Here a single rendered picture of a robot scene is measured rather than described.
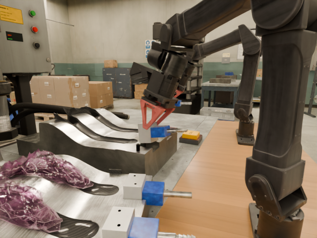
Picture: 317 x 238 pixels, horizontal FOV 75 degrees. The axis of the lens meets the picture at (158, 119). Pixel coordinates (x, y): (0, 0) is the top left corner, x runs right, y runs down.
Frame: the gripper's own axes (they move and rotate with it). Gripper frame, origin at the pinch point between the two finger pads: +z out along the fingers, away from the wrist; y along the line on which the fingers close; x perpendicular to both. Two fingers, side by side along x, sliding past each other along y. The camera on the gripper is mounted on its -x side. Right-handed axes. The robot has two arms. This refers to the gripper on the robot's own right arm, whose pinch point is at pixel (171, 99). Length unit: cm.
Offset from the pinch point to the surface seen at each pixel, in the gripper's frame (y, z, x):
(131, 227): 79, 2, 14
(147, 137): 53, 0, 6
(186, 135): 22.5, 4.6, 15.4
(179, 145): 26.4, 8.3, 15.4
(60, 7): -639, 54, -634
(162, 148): 46.4, 3.6, 10.6
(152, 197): 70, 2, 15
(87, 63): -668, 200, -464
